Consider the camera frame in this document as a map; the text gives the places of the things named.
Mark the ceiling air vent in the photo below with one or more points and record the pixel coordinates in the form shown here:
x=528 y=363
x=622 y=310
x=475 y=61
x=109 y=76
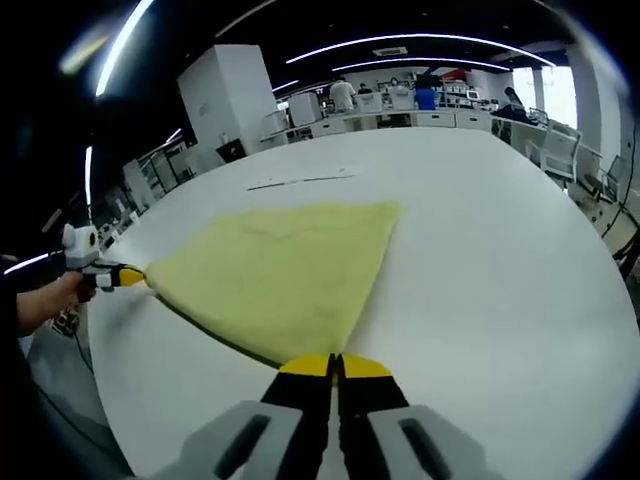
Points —
x=390 y=50

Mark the glass front cabinet row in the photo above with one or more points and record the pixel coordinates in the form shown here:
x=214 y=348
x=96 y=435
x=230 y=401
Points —
x=160 y=172

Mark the black panel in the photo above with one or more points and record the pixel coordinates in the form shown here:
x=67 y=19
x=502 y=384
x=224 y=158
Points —
x=231 y=151

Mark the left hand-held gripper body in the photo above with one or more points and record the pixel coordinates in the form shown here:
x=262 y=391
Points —
x=80 y=250

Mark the white storage crate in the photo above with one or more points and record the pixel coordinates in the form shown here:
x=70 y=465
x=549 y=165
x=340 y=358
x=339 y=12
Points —
x=369 y=103
x=402 y=101

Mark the yellow blue black garment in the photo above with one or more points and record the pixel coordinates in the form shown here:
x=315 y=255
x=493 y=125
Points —
x=280 y=270

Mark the person's left hand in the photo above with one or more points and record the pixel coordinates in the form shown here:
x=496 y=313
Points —
x=70 y=290

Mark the long ceiling light strip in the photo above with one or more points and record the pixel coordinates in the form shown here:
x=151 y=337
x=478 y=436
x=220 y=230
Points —
x=122 y=45
x=88 y=175

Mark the person's dark clothing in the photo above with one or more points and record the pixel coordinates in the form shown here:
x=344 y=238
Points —
x=20 y=385

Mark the wide white pillar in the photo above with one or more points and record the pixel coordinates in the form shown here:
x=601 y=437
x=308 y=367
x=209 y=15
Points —
x=225 y=100

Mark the blue plastic bin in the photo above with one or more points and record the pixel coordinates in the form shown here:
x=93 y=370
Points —
x=426 y=99

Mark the white boxy appliance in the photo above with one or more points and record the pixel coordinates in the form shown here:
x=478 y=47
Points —
x=305 y=109

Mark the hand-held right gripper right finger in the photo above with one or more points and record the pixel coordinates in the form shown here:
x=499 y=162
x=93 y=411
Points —
x=430 y=445

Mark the small white box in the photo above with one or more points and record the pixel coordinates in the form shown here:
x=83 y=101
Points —
x=275 y=121

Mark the white office chair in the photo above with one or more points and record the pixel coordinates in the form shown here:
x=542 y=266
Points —
x=557 y=150

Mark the white counter cabinet row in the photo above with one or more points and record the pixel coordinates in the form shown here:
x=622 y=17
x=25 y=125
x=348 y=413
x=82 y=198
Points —
x=435 y=120

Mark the curved ceiling light strip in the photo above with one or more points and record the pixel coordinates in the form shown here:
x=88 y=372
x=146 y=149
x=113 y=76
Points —
x=425 y=60
x=425 y=36

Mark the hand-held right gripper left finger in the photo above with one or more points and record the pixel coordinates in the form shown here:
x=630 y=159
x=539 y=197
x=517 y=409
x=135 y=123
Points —
x=235 y=440

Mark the narrow white pillar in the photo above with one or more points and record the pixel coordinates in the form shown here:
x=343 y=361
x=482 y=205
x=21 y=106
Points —
x=595 y=100

